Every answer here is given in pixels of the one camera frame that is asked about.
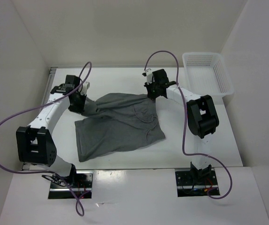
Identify grey shorts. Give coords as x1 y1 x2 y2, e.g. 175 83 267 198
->
75 93 165 162

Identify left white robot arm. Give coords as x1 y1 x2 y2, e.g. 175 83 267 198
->
16 75 90 188

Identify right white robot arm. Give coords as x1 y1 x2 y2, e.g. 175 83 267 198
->
142 69 219 184

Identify white plastic basket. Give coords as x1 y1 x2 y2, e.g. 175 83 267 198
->
182 52 234 98

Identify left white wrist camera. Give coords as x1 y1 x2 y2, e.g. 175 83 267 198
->
80 82 90 96

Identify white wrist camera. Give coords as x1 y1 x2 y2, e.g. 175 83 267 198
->
142 68 153 85
80 82 90 96

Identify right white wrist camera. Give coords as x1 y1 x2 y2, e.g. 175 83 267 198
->
142 68 153 85

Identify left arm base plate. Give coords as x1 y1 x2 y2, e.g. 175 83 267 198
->
42 171 93 200

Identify aluminium table edge rail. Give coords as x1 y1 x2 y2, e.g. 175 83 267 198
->
16 67 60 167

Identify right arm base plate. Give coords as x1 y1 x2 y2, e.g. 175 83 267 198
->
175 169 220 197

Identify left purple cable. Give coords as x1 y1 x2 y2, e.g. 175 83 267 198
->
0 61 92 216

